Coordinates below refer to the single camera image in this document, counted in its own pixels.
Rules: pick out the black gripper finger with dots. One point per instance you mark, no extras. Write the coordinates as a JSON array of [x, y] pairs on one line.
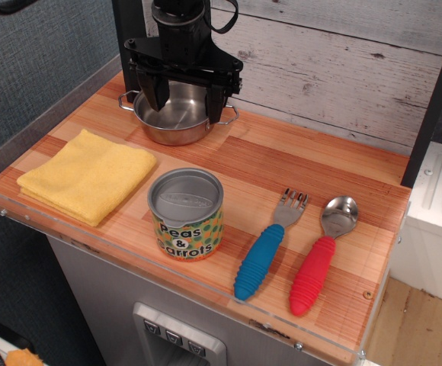
[[215, 101], [155, 87]]

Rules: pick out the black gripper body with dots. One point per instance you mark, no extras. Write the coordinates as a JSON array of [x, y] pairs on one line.
[[184, 50]]

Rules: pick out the peas and carrots can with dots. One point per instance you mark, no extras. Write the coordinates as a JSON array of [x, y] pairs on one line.
[[187, 213]]

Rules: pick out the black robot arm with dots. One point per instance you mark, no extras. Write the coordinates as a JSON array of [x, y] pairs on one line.
[[187, 7]]

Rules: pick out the silver metal pot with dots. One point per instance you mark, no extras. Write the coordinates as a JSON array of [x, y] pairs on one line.
[[182, 121]]

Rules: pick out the yellow folded cloth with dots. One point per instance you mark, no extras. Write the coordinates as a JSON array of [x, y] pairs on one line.
[[89, 177]]

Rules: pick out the grey dispenser panel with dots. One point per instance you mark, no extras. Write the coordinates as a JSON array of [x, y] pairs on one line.
[[169, 341]]

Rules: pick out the white ribbed appliance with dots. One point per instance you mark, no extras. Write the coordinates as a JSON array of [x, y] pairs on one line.
[[416, 259]]

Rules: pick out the clear acrylic table guard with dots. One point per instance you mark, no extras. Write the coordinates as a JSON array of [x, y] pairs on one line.
[[35, 298]]

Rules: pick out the orange object bottom left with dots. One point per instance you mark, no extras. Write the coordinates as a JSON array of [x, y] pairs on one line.
[[22, 357]]

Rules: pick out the black vertical post left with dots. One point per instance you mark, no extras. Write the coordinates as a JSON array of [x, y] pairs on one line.
[[129, 23]]

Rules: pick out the black vertical post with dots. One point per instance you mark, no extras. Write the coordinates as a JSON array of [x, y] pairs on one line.
[[425, 134], [129, 23]]

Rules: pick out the blue handled fork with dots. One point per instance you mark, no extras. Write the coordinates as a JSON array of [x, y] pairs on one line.
[[256, 264]]

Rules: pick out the red handled spoon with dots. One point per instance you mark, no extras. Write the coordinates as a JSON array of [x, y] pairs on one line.
[[338, 218]]

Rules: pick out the black vertical post right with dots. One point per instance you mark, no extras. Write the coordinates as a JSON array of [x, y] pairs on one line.
[[425, 134]]

